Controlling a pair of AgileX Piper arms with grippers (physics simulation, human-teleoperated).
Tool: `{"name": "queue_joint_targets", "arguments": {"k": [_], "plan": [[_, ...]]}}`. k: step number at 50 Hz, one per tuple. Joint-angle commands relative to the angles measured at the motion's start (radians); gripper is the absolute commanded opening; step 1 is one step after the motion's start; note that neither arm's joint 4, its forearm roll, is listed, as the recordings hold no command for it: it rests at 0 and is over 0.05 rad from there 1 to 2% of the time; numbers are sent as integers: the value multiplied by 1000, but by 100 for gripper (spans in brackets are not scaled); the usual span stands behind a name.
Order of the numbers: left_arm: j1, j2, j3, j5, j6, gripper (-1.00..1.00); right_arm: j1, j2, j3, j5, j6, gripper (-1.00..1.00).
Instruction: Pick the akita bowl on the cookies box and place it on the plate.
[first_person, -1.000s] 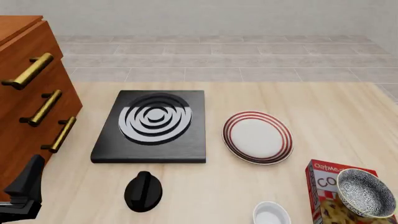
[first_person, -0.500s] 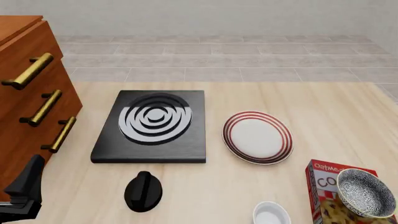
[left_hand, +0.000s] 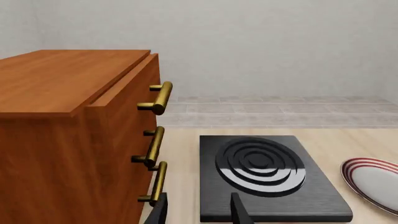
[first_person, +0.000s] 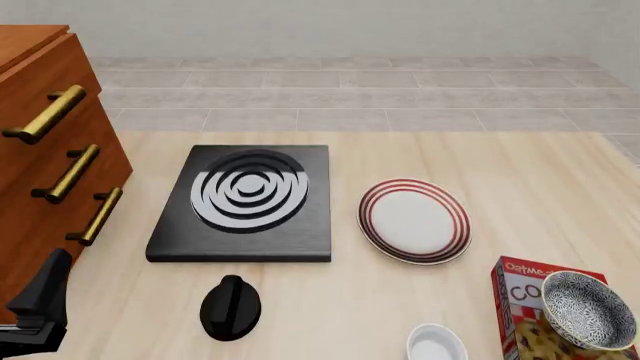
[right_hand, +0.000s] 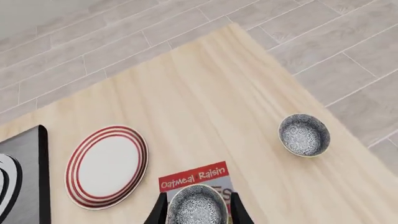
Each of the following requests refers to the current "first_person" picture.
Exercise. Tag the flat black stove plate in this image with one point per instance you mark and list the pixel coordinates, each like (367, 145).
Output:
(200, 240)

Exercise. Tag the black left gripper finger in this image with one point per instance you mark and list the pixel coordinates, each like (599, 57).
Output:
(47, 296)

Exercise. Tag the black white patterned bowl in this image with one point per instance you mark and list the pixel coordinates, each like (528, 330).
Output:
(585, 307)

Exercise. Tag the small white ramekin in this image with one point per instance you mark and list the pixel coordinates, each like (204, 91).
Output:
(435, 345)

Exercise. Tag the wooden cabinet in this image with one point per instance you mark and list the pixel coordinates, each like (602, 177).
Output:
(30, 56)

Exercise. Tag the small wooden drawer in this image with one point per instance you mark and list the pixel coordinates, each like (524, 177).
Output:
(117, 165)

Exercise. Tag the red printed cookies box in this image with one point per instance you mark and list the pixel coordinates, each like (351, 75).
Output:
(517, 292)

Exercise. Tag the round black stove knob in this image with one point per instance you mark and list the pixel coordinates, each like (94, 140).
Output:
(230, 311)

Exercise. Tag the middle wooden drawer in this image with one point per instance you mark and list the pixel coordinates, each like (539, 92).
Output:
(95, 127)

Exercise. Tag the large wooden drawer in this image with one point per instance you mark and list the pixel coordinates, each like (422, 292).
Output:
(55, 67)

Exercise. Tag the white plate with red rings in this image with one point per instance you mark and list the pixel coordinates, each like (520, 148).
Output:
(412, 221)

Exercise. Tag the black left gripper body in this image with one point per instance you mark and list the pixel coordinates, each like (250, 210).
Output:
(30, 337)

